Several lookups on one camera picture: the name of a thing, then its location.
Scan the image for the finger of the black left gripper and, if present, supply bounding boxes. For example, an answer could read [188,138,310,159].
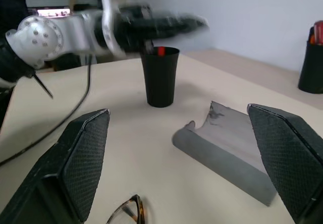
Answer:
[151,24,210,40]
[151,12,209,29]

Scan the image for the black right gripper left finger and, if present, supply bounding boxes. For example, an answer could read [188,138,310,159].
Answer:
[0,108,111,224]

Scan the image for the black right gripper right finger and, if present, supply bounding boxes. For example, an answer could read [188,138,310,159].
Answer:
[247,103,323,224]

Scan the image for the black plastic cup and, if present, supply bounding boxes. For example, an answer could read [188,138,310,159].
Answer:
[140,46,180,108]

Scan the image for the grey glasses case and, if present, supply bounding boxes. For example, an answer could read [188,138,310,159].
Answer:
[172,100,277,207]

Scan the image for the tortoiseshell glasses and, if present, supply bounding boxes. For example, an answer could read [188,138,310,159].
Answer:
[105,194,146,224]

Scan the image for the black pen holder cup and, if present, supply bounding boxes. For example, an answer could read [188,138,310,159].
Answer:
[297,37,323,94]

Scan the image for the device with pink screen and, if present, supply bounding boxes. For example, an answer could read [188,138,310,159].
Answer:
[26,6,74,17]

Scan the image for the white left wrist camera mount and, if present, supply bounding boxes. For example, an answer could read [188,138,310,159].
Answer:
[99,0,128,58]

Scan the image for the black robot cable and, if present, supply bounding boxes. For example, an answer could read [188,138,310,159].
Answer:
[0,53,92,166]

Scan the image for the black cable tie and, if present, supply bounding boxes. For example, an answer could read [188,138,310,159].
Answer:
[31,72,55,99]

